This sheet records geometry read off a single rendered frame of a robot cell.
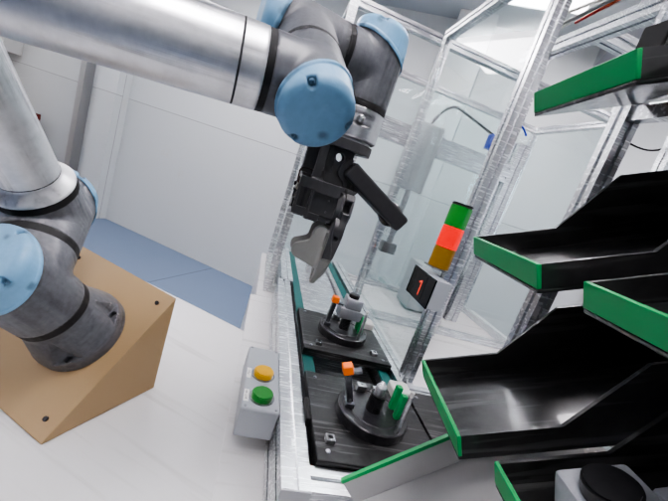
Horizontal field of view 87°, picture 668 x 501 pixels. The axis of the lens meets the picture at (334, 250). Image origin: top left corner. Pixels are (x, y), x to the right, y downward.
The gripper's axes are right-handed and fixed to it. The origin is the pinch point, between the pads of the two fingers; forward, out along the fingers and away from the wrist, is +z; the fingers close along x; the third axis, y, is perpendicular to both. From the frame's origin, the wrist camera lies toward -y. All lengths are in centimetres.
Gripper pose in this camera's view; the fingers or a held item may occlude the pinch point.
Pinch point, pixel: (318, 275)
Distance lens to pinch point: 54.2
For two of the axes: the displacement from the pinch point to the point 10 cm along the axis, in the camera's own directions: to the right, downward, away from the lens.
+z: -3.2, 9.3, 2.0
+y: -9.4, -2.7, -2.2
